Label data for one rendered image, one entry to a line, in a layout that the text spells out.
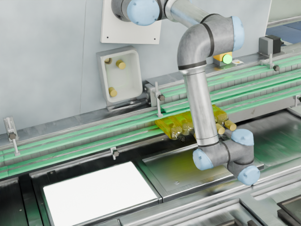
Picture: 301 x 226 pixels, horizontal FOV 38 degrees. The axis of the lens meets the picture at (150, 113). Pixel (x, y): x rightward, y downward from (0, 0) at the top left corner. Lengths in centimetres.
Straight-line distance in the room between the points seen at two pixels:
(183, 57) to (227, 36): 16
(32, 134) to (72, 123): 18
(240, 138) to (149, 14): 62
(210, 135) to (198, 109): 10
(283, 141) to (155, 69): 70
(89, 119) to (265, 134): 86
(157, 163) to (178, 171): 12
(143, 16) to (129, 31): 25
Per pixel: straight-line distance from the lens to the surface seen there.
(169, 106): 202
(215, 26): 145
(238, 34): 148
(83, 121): 198
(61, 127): 197
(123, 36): 199
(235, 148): 151
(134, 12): 175
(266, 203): 175
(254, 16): 233
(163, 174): 186
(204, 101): 144
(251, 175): 157
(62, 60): 197
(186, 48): 142
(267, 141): 214
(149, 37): 204
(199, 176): 183
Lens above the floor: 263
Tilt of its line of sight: 59 degrees down
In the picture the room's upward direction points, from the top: 134 degrees clockwise
